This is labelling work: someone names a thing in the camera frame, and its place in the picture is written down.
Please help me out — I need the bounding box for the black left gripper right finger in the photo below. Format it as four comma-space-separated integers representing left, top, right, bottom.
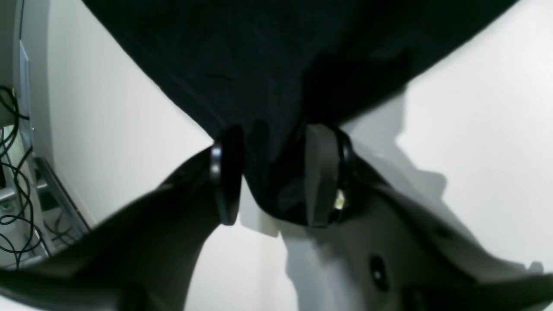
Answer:
305, 124, 552, 311

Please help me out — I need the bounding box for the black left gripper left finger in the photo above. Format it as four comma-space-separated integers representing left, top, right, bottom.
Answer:
1, 126, 245, 311

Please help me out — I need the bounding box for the black printed T-shirt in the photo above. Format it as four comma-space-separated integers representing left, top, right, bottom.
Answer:
84, 0, 515, 225

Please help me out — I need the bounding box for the aluminium table frame rail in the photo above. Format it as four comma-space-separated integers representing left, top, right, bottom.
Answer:
0, 0, 91, 268

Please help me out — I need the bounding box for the black loose cable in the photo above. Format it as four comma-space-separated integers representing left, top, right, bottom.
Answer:
0, 86, 44, 268

